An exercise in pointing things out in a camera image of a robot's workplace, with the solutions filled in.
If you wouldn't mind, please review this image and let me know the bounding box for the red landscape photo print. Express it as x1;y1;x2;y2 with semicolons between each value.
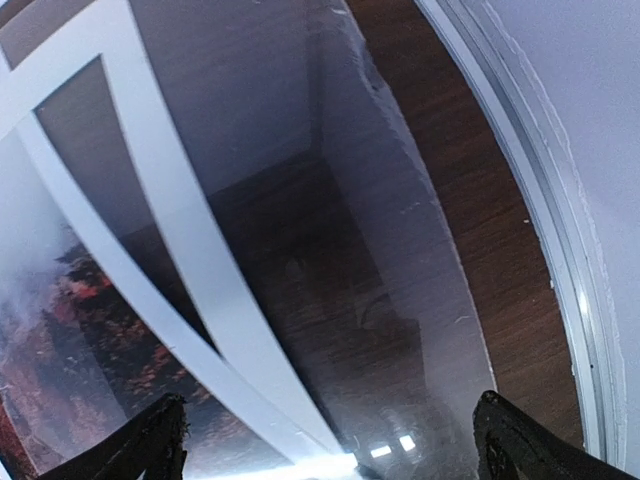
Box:
0;114;361;480

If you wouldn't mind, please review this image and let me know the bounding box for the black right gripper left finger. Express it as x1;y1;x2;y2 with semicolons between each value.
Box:
40;394;188;480

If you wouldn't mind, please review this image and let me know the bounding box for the clear acrylic sheet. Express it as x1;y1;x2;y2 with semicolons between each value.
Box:
1;1;494;479

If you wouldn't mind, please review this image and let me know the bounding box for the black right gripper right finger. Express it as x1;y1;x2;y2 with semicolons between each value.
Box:
473;390;632;479

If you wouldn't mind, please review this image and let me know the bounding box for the right aluminium corner post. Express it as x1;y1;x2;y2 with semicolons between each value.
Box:
418;1;628;469

